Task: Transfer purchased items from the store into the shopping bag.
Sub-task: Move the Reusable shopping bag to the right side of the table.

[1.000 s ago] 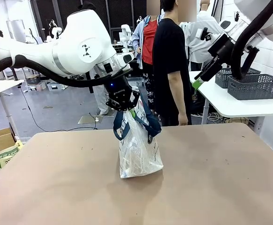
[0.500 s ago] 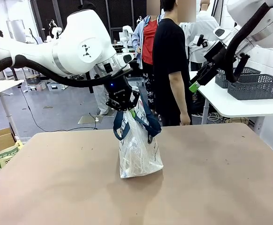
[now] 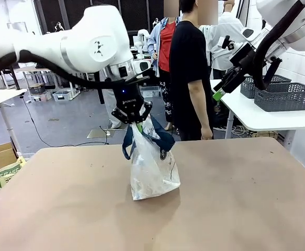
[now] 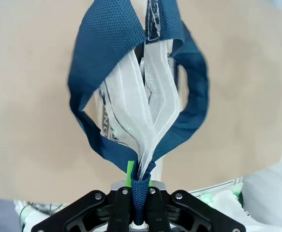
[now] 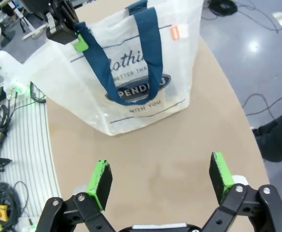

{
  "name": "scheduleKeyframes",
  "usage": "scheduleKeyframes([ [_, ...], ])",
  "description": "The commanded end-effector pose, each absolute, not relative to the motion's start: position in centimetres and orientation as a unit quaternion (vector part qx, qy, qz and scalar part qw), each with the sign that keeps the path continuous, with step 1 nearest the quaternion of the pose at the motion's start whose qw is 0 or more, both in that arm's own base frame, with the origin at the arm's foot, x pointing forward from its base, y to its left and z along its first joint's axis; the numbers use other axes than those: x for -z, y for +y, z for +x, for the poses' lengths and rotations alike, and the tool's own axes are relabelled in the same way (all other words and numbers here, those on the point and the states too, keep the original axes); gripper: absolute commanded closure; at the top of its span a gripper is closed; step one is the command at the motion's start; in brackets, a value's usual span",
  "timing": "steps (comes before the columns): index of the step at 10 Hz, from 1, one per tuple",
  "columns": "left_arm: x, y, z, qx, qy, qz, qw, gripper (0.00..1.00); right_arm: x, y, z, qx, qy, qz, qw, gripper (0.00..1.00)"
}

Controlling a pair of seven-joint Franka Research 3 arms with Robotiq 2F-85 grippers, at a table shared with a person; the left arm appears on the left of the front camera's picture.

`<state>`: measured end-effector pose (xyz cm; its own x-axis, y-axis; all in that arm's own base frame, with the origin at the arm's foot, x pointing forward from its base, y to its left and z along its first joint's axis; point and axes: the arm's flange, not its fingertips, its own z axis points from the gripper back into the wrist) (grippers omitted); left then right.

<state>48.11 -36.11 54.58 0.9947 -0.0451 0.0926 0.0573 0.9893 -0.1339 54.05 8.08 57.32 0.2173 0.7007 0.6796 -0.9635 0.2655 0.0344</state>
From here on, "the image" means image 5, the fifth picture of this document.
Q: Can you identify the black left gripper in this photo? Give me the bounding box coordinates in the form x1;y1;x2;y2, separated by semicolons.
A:
22;0;89;53

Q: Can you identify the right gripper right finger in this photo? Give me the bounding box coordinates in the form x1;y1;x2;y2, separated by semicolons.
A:
200;151;282;232

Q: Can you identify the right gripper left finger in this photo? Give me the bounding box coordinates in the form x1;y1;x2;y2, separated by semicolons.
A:
37;159;119;232

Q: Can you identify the translucent white navy-handled shopping bag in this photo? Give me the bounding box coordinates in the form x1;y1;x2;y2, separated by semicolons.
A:
26;0;204;137

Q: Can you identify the small white table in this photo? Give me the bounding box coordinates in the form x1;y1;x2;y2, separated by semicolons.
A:
22;13;48;41

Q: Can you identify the person in black shirt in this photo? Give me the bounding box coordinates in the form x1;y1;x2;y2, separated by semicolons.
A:
252;113;282;163

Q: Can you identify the yellow emergency stop button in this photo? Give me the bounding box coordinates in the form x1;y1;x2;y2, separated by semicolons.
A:
0;203;10;221

